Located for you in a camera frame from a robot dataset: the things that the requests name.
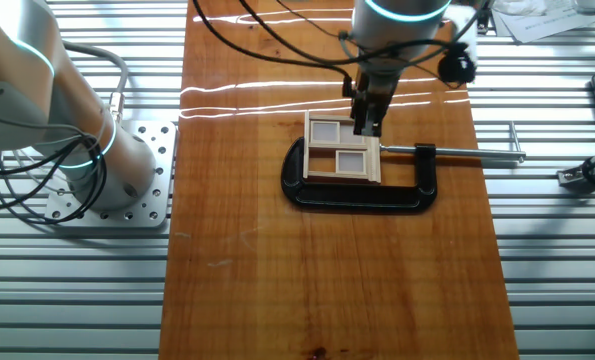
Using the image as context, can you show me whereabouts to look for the black C-clamp with steel screw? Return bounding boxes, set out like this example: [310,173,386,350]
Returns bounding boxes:
[280,121,527,215]

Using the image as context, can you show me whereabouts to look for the black metal bracket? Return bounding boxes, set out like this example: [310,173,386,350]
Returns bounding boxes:
[476,7,494,35]

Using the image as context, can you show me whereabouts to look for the thin wrist camera cable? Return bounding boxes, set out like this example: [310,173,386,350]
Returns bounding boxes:
[239,0,483,69]

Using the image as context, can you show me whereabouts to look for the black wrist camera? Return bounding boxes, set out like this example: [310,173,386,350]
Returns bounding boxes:
[436,42,478,85]

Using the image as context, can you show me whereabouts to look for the thick grey cable with connector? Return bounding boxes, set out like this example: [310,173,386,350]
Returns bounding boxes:
[62,40,130,124]

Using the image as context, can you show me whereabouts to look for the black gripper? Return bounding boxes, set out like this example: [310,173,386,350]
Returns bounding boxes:
[342,69,401,137]

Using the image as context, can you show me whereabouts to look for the long wooden board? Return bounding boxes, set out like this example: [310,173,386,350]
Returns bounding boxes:
[157,0,521,360]

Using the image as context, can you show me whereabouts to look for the white crumpled tissue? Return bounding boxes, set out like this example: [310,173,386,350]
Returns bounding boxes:
[494,0,548,16]

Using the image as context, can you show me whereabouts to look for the black cable loops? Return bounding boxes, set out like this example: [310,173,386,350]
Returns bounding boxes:
[0,132,109,225]

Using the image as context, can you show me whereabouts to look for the white printed paper sheets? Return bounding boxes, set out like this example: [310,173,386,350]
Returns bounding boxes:
[491,0,595,44]

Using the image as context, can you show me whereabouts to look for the small silver camera with mount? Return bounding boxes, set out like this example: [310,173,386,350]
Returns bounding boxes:
[556,149,595,194]

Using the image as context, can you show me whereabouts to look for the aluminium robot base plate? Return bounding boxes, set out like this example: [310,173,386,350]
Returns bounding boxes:
[44,119,178,229]

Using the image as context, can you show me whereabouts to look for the miniature wooden window frame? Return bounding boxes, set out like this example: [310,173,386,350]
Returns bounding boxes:
[302,109,383,184]

